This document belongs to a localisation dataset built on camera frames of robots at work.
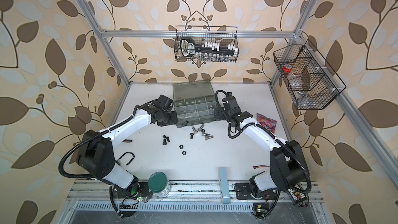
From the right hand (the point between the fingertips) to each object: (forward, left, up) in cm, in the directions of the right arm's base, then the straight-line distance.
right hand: (223, 111), depth 89 cm
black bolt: (-12, +36, -13) cm, 40 cm away
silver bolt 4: (-10, +10, -12) cm, 19 cm away
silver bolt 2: (-4, +14, -13) cm, 20 cm away
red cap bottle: (+17, -37, +16) cm, 44 cm away
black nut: (-15, +25, -12) cm, 32 cm away
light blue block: (-39, +3, -10) cm, 41 cm away
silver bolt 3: (-8, +12, -13) cm, 19 cm away
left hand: (-3, +29, -1) cm, 29 cm away
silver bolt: (-6, +17, -12) cm, 22 cm away
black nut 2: (-19, +23, -13) cm, 33 cm away
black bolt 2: (-8, +19, -13) cm, 25 cm away
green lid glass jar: (-37, +32, -2) cm, 49 cm away
